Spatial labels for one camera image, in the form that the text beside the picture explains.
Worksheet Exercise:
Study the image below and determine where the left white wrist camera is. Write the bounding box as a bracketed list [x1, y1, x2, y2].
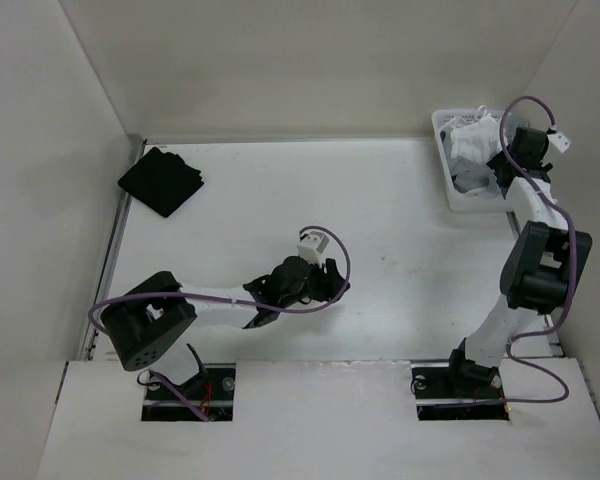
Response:
[297, 230, 329, 266]

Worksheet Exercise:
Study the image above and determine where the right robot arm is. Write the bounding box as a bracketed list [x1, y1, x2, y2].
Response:
[443, 127, 592, 396]

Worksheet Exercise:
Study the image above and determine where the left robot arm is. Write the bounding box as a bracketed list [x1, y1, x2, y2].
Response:
[99, 255, 350, 399]

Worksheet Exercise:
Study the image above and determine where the metal table edge rail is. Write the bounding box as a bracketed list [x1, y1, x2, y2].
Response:
[79, 133, 147, 361]

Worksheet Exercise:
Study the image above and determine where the grey garment in basket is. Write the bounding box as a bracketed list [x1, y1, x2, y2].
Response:
[501, 112, 530, 136]

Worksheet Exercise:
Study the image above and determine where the folded black tank top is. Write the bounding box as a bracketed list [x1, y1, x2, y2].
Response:
[117, 147, 204, 218]

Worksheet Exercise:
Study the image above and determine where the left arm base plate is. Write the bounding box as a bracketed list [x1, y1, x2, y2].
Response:
[136, 364, 236, 423]

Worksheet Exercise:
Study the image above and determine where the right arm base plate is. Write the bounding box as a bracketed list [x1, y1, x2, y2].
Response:
[410, 364, 510, 421]

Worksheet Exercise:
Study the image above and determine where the white plastic laundry basket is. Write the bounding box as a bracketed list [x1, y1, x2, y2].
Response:
[431, 105, 512, 213]

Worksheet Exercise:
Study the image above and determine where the white tank top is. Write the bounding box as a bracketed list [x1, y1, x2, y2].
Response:
[444, 105, 504, 197]

